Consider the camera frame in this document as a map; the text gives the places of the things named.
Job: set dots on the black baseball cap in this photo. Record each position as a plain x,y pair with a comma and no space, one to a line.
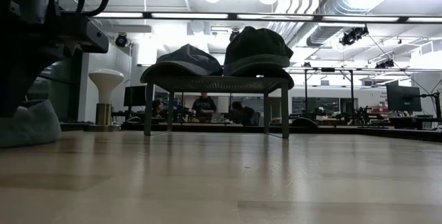
257,47

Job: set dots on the long linear ceiling light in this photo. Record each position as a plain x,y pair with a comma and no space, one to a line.
190,15

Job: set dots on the black computer monitor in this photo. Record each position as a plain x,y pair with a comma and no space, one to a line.
134,96

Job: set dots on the grey perforated metal rack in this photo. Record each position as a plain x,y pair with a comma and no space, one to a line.
217,84

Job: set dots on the black aluminium table frame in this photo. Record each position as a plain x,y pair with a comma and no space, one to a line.
345,131

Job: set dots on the white rectangular object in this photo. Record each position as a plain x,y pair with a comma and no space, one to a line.
223,104

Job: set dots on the background robot arms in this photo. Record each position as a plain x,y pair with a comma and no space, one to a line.
359,115

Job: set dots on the dark background table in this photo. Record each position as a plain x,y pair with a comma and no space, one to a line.
414,122

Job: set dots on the white mushroom-shaped stand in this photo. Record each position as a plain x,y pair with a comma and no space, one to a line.
105,82

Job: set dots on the black spotlight cluster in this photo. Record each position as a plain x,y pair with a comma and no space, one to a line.
385,64
354,35

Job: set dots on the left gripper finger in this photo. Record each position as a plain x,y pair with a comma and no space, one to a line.
17,85

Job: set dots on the black metal gantry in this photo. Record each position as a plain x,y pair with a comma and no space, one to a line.
328,69

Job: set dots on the light grey baseball cap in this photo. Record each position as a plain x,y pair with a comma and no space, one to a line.
34,130

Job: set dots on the person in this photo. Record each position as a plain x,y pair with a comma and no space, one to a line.
243,113
203,106
157,108

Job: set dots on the black monitor on arm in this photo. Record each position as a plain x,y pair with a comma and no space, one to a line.
403,97

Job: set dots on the blue-grey baseball cap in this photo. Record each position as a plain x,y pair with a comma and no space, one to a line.
186,61

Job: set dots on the black arched object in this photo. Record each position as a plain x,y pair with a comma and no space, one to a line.
305,122

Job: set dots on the black ceiling spotlight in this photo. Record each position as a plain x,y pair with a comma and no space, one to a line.
234,34
121,40

